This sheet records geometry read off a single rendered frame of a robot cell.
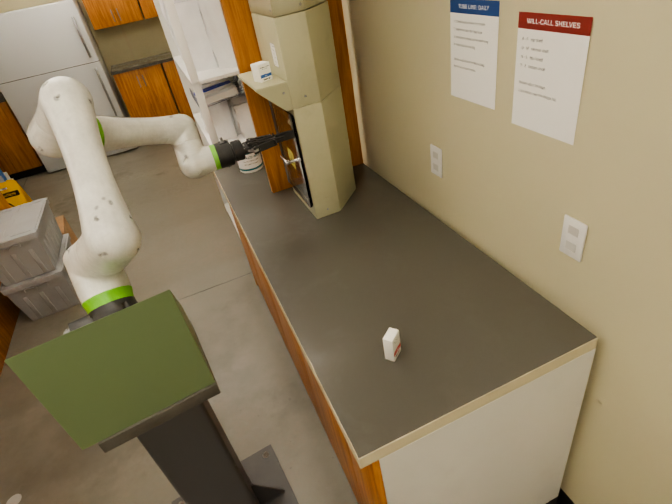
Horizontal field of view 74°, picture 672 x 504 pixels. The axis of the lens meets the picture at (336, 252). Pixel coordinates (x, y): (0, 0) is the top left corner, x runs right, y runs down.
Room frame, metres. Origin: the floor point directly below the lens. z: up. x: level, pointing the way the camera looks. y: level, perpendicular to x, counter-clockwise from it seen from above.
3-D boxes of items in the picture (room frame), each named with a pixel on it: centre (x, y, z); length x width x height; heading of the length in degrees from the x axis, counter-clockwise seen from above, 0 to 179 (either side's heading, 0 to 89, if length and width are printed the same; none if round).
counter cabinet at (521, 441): (1.63, -0.01, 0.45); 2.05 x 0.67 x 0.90; 17
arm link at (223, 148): (1.59, 0.33, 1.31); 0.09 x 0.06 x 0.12; 17
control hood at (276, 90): (1.77, 0.15, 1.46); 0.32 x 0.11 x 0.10; 17
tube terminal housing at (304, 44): (1.82, -0.02, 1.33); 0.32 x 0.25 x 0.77; 17
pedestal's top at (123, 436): (0.93, 0.61, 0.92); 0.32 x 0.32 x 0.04; 23
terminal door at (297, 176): (1.78, 0.11, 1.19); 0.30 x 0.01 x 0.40; 16
